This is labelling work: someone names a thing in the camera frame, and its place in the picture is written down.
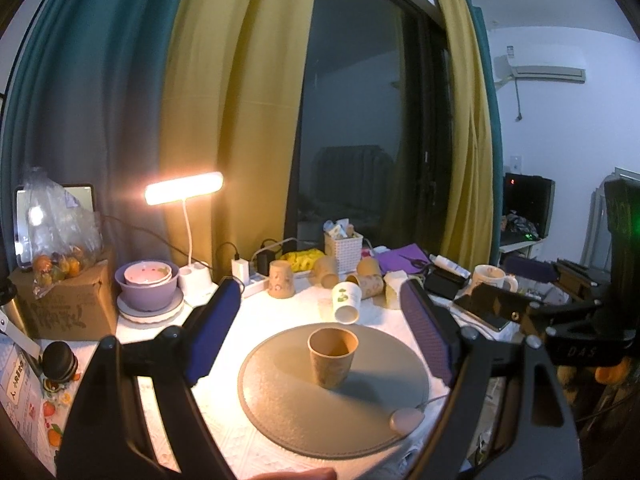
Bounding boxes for narrow teal curtain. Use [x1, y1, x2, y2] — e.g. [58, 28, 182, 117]
[462, 0, 503, 256]

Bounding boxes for white woven basket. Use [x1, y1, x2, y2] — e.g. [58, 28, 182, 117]
[324, 231, 364, 274]

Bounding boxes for pink bowl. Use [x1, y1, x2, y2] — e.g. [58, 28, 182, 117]
[123, 262, 173, 287]

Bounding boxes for plain brown paper cup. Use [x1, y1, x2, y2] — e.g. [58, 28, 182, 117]
[307, 327, 360, 390]

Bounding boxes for white desk lamp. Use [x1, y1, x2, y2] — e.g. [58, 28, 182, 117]
[144, 171, 225, 306]

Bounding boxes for purple folder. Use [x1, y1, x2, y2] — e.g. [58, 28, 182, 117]
[374, 243, 432, 277]

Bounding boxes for white power strip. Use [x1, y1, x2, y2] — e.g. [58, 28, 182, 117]
[231, 269, 273, 298]

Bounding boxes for black box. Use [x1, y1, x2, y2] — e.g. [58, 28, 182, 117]
[424, 270, 463, 301]

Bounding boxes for black monitor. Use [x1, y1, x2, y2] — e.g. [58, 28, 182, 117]
[502, 172, 556, 241]

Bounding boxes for black round case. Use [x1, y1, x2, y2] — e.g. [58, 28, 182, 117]
[41, 341, 80, 383]

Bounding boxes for black phone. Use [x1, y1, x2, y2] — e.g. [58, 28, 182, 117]
[453, 294, 511, 332]

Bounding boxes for narrow yellow curtain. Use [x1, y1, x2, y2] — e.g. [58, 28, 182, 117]
[430, 0, 496, 261]

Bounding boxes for person's left hand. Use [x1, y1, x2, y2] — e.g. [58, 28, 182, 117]
[239, 466, 337, 480]

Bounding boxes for round grey mat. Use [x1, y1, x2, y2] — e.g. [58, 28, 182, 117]
[237, 324, 432, 459]

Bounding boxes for cardboard box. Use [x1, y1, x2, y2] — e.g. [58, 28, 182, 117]
[7, 250, 119, 342]

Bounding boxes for plastic bag of fruit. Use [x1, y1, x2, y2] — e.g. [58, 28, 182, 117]
[21, 166, 105, 291]

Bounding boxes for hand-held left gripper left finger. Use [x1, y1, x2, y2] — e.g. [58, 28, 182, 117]
[57, 276, 244, 480]

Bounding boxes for yellow cloth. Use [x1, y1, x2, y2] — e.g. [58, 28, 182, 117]
[278, 247, 322, 275]

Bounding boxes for white tube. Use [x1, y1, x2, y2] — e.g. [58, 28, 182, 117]
[430, 254, 472, 278]

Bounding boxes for purple bowl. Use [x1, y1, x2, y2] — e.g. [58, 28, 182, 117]
[114, 260, 180, 314]

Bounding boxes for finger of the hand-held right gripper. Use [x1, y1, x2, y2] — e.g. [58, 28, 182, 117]
[469, 282, 603, 341]
[501, 256, 603, 292]

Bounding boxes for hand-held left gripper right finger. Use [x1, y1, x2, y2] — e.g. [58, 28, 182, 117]
[399, 278, 587, 480]

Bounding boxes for white tissue block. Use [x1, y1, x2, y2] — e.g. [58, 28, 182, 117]
[382, 270, 408, 310]

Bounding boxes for white mug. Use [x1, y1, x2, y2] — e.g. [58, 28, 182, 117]
[471, 263, 519, 295]

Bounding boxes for white cup with green print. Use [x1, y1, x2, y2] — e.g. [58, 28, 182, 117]
[331, 281, 363, 324]

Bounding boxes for white computer mouse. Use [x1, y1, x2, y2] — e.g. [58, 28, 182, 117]
[389, 408, 426, 435]

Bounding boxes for white air conditioner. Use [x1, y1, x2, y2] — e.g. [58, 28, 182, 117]
[495, 45, 587, 84]

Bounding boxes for fruit print paper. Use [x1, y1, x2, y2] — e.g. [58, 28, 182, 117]
[0, 332, 81, 478]

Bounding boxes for brown cup with purple print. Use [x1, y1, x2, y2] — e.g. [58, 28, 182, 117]
[267, 260, 294, 299]

